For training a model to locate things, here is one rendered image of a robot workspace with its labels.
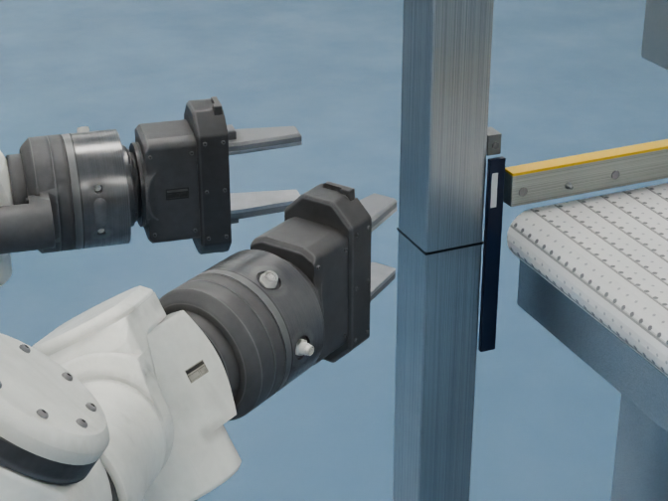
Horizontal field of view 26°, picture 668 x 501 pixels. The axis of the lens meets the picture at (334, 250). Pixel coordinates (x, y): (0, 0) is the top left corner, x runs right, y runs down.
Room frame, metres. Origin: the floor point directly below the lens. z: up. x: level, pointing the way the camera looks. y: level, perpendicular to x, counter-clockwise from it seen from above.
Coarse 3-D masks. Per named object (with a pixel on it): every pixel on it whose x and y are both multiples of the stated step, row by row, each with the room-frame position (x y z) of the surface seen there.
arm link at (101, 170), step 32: (160, 128) 1.03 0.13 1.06; (192, 128) 1.02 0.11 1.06; (224, 128) 1.01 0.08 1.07; (96, 160) 0.98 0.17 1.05; (128, 160) 1.00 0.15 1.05; (160, 160) 1.00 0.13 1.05; (192, 160) 1.01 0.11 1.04; (224, 160) 1.01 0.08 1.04; (96, 192) 0.97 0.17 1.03; (128, 192) 0.98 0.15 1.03; (160, 192) 1.00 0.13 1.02; (192, 192) 1.01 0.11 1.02; (224, 192) 1.01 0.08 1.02; (96, 224) 0.97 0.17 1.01; (128, 224) 0.98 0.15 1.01; (160, 224) 1.00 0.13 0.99; (192, 224) 1.01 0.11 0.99; (224, 224) 1.01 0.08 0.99
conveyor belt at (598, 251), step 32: (640, 192) 1.26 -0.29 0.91; (512, 224) 1.21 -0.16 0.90; (544, 224) 1.19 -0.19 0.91; (576, 224) 1.18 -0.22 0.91; (608, 224) 1.18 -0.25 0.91; (640, 224) 1.18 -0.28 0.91; (544, 256) 1.15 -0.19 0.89; (576, 256) 1.13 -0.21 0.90; (608, 256) 1.12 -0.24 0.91; (640, 256) 1.12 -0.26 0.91; (576, 288) 1.10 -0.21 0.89; (608, 288) 1.07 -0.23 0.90; (640, 288) 1.06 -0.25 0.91; (608, 320) 1.05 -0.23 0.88; (640, 320) 1.02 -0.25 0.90; (640, 352) 1.01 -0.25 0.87
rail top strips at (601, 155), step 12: (636, 144) 1.28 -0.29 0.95; (648, 144) 1.28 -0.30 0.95; (660, 144) 1.28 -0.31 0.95; (576, 156) 1.25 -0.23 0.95; (588, 156) 1.25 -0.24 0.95; (600, 156) 1.25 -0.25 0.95; (612, 156) 1.25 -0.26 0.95; (516, 168) 1.22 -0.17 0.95; (528, 168) 1.22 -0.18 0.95; (540, 168) 1.22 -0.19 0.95; (552, 168) 1.23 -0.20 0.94
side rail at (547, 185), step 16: (608, 160) 1.25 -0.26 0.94; (624, 160) 1.26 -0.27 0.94; (640, 160) 1.27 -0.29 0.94; (656, 160) 1.27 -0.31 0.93; (512, 176) 1.21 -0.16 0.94; (528, 176) 1.22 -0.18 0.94; (544, 176) 1.22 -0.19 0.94; (560, 176) 1.23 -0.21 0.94; (576, 176) 1.24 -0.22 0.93; (592, 176) 1.25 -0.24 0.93; (608, 176) 1.25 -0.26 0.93; (624, 176) 1.26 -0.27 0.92; (640, 176) 1.27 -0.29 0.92; (656, 176) 1.28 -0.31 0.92; (512, 192) 1.21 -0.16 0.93; (528, 192) 1.22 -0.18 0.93; (544, 192) 1.23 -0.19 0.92; (560, 192) 1.23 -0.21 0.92; (576, 192) 1.24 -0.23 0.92
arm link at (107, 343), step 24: (144, 288) 0.73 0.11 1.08; (96, 312) 0.70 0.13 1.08; (120, 312) 0.68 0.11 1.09; (144, 312) 0.70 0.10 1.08; (48, 336) 0.69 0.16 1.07; (72, 336) 0.66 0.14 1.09; (96, 336) 0.65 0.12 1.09; (120, 336) 0.65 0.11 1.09; (144, 336) 0.67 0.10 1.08; (72, 360) 0.64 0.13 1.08; (96, 360) 0.64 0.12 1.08; (120, 360) 0.64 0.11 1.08; (144, 360) 0.65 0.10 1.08; (120, 384) 0.63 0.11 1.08; (144, 384) 0.63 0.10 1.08; (168, 408) 0.64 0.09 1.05; (168, 432) 0.63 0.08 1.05; (168, 456) 0.63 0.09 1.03
